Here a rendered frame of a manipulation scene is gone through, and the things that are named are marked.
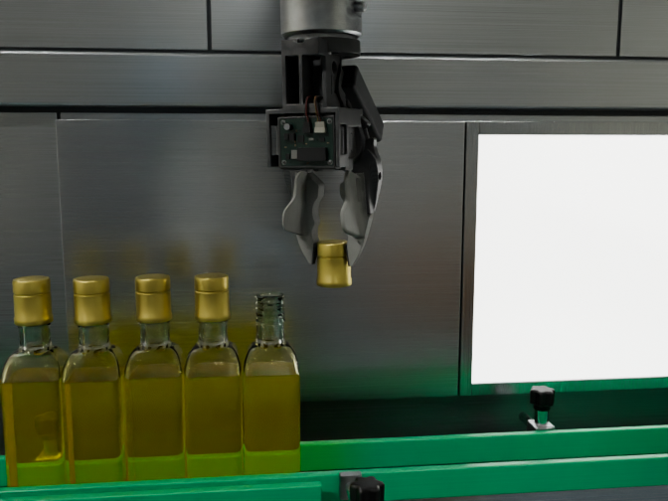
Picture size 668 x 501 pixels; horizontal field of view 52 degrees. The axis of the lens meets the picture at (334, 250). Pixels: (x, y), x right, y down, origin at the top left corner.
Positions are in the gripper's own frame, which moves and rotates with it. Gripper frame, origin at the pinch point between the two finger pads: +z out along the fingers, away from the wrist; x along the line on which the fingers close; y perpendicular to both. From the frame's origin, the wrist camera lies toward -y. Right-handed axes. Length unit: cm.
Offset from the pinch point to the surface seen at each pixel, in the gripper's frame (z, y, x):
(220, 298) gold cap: 4.3, 6.2, -9.7
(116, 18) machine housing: -25.0, -3.5, -27.5
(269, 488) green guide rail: 22.0, 8.7, -3.6
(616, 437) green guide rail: 23.7, -18.5, 27.6
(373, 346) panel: 14.1, -13.7, -0.5
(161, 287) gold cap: 3.0, 8.6, -14.8
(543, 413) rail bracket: 20.8, -15.9, 19.5
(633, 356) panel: 17.2, -29.8, 29.4
